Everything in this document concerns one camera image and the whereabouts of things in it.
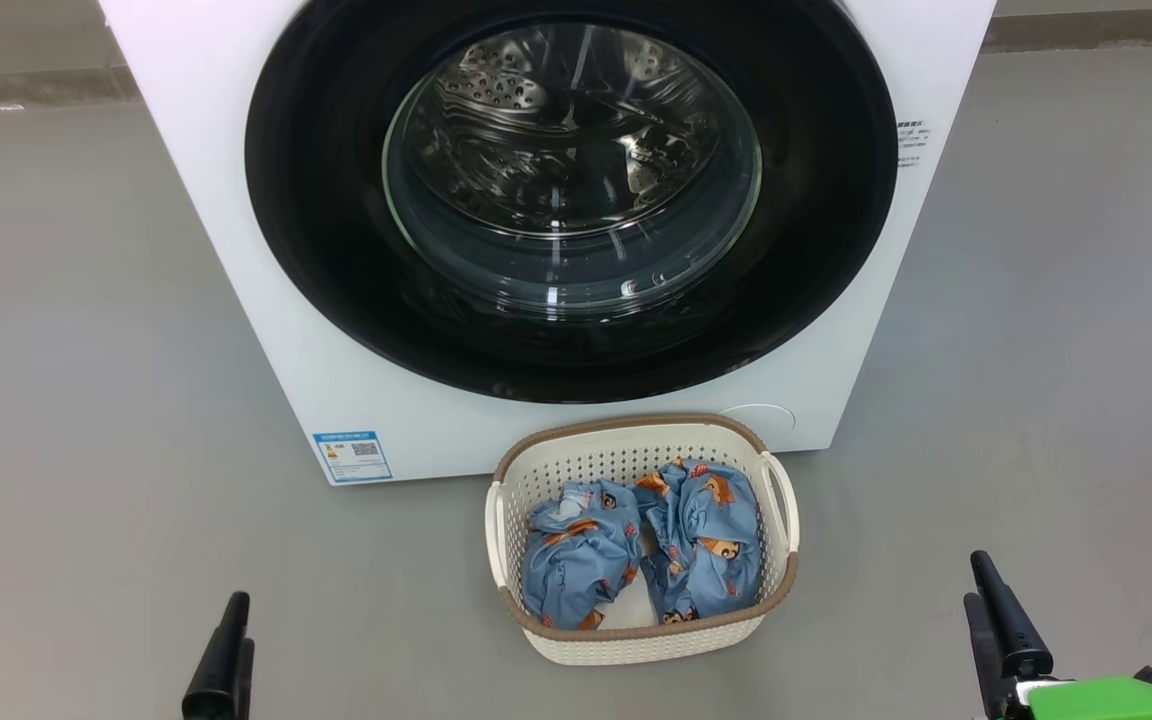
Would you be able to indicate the cream perforated laundry basket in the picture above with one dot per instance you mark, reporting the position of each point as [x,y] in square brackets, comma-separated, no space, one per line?
[626,450]

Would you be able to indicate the blue patterned garment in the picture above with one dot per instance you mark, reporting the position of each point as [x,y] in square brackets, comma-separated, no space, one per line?
[576,560]
[706,540]

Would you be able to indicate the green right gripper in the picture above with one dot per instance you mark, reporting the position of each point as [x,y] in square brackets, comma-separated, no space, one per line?
[1106,702]

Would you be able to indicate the white front-load washing machine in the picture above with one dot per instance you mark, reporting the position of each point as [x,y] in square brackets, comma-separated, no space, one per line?
[236,250]

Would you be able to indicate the round white filter cover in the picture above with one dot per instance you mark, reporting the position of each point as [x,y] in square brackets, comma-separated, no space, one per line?
[761,420]

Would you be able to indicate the round black glass washer door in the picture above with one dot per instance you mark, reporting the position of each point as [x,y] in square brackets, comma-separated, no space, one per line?
[336,250]

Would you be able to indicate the black text warning label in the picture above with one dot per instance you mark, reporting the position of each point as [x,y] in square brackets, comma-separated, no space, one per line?
[913,143]

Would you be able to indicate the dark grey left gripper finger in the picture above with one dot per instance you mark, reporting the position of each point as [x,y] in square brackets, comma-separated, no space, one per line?
[246,690]
[216,680]

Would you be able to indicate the blue energy label sticker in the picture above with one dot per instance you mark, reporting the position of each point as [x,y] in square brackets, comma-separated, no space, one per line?
[352,456]

